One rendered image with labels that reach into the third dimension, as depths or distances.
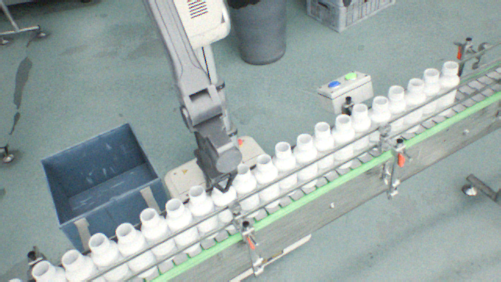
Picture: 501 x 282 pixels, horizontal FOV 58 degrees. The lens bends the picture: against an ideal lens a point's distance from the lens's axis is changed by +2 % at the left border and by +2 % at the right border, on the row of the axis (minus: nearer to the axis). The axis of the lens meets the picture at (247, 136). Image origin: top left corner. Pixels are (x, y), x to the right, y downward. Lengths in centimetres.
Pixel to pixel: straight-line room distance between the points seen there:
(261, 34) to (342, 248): 158
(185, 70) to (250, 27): 230
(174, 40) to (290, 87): 231
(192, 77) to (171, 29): 9
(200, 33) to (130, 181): 61
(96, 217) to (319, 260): 119
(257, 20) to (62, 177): 184
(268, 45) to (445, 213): 161
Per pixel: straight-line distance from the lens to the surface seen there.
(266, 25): 311
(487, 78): 161
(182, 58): 83
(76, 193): 176
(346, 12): 355
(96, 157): 167
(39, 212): 285
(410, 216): 242
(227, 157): 85
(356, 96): 135
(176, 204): 106
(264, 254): 128
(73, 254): 106
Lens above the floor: 196
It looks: 45 degrees down
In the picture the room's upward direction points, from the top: 10 degrees counter-clockwise
